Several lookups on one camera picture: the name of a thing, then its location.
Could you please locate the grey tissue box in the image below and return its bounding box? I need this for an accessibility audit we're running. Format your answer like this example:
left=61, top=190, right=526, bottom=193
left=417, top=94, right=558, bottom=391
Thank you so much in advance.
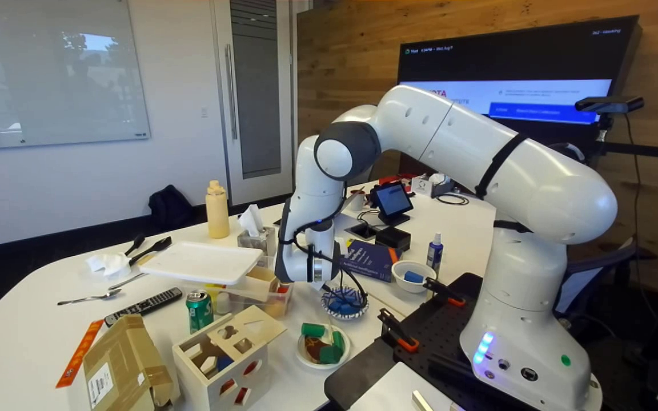
left=235, top=203, right=279, bottom=257

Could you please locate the black tablet screen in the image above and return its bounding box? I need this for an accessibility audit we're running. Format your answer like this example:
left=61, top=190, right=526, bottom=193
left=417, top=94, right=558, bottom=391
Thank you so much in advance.
left=367, top=180, right=415, bottom=228

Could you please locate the blue book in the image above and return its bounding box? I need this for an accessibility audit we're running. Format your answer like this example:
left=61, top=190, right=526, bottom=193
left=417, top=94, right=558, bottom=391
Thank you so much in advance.
left=335, top=240, right=396, bottom=282

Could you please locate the black box device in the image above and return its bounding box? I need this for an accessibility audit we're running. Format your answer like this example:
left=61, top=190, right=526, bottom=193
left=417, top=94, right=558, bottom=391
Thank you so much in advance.
left=373, top=226, right=413, bottom=255

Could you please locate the blue block in bowl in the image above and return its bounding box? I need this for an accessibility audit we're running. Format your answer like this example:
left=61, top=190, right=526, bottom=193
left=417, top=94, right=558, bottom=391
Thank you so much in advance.
left=327, top=287, right=365, bottom=316

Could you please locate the blue patterned bowl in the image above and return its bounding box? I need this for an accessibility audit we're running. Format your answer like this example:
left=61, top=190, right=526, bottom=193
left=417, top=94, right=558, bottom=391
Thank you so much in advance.
left=319, top=282, right=369, bottom=325

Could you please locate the yellow squeeze bottle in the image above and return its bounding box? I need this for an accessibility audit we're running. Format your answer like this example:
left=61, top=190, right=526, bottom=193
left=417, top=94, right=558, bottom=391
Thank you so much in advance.
left=203, top=179, right=232, bottom=242

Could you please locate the blue sanitizer bottle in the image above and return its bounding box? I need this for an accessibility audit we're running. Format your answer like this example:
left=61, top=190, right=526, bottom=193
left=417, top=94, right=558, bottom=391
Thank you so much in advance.
left=424, top=230, right=445, bottom=280

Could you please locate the white bowl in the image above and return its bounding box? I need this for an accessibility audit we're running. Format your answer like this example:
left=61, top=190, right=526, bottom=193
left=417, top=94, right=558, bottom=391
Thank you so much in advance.
left=390, top=257, right=438, bottom=297

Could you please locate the green wooden block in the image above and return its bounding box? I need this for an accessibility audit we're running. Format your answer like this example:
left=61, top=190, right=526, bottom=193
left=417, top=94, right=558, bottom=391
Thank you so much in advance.
left=298, top=321, right=328, bottom=342
left=318, top=329, right=346, bottom=365

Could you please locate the grey door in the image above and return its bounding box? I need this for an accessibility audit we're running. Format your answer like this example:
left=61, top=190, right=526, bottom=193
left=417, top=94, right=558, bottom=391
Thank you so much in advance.
left=213, top=0, right=296, bottom=206

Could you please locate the white cutting board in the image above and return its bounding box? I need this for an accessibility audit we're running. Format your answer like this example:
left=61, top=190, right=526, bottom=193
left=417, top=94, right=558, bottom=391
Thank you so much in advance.
left=140, top=240, right=264, bottom=287

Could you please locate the black orange clamp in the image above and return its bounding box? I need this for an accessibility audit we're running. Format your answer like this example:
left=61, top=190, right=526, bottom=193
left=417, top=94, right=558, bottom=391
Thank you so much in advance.
left=375, top=305, right=423, bottom=357
left=417, top=277, right=470, bottom=311

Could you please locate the white plate with blocks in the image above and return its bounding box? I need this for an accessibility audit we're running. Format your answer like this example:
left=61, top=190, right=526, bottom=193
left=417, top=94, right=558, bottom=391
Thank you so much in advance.
left=295, top=320, right=351, bottom=373

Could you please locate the black backpack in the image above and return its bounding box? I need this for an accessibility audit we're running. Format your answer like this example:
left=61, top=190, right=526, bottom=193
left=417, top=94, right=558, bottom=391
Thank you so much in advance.
left=147, top=182, right=197, bottom=228

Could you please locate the green can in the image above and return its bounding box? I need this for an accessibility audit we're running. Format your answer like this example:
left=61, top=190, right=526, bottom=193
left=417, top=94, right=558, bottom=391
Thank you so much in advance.
left=185, top=285, right=215, bottom=333

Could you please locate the wooden shape sorter box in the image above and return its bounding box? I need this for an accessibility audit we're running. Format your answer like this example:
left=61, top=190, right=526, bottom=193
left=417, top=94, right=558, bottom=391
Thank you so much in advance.
left=168, top=304, right=287, bottom=411

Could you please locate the black plastic spoon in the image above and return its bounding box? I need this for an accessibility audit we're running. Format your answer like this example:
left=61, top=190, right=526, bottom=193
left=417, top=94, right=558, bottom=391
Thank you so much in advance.
left=125, top=234, right=174, bottom=269

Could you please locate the black plastic utensil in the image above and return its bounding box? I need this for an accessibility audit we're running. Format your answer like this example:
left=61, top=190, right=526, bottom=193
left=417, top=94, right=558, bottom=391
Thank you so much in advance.
left=120, top=233, right=149, bottom=257

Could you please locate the black remote control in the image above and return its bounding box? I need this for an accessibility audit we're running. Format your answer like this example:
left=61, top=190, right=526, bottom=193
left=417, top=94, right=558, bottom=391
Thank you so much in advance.
left=102, top=285, right=185, bottom=329

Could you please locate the small white dish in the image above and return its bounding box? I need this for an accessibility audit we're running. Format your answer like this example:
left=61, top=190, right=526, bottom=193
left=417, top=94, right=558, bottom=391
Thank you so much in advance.
left=84, top=249, right=131, bottom=280

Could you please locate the large black monitor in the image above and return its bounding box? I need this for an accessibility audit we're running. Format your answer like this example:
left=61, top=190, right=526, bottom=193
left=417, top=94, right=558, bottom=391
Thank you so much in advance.
left=396, top=13, right=642, bottom=156

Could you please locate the silver fork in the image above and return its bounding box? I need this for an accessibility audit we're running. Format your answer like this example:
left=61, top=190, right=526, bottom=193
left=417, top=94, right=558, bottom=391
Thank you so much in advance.
left=54, top=287, right=125, bottom=308

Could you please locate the brown cardboard box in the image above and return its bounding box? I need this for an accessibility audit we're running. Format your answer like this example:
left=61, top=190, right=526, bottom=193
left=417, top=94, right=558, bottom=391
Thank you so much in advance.
left=79, top=313, right=182, bottom=411

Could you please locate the blue chair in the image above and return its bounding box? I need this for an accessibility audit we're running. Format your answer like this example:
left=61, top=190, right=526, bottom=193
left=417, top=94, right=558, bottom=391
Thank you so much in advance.
left=552, top=242, right=639, bottom=321

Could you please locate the orange flat strip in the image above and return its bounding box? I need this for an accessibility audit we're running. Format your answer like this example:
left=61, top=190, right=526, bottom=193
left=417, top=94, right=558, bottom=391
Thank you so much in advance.
left=54, top=318, right=107, bottom=391

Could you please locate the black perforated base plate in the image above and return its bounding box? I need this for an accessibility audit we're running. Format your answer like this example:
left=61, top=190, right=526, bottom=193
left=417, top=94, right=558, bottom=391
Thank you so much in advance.
left=321, top=271, right=498, bottom=411

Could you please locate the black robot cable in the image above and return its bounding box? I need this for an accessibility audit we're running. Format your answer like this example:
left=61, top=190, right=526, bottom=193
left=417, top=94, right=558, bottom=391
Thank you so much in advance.
left=279, top=132, right=526, bottom=305

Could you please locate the wall whiteboard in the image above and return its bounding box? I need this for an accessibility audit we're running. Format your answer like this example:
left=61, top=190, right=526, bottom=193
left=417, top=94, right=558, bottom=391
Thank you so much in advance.
left=0, top=0, right=153, bottom=153

